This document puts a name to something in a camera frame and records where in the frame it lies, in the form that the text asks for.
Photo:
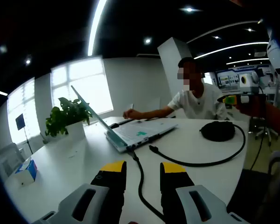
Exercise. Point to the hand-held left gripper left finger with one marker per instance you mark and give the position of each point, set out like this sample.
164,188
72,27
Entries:
107,186

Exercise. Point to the white framed chair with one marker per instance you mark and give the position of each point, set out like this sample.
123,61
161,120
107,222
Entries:
275,161

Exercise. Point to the black round pouch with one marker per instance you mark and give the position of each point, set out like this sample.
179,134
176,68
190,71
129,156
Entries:
217,131

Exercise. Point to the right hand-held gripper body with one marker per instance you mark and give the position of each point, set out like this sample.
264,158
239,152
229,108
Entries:
247,81

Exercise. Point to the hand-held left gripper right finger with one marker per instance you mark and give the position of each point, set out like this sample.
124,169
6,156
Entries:
175,184

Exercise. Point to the grey mesh chair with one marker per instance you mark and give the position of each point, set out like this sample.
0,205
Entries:
7,158

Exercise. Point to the white office chair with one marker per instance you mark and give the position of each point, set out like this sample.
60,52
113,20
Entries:
267,133

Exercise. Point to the white worn device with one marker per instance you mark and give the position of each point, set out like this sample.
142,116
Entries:
277,53

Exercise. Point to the black panel on stand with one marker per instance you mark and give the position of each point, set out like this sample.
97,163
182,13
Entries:
19,121

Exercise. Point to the white laptop computer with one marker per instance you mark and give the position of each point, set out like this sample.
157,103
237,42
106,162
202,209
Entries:
130,133

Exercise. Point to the person's right hand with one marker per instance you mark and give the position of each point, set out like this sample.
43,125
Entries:
255,106

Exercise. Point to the blue white tissue box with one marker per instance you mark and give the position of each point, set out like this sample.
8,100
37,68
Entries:
26,171

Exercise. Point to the potted green plant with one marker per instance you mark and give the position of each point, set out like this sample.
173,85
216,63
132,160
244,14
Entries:
74,129

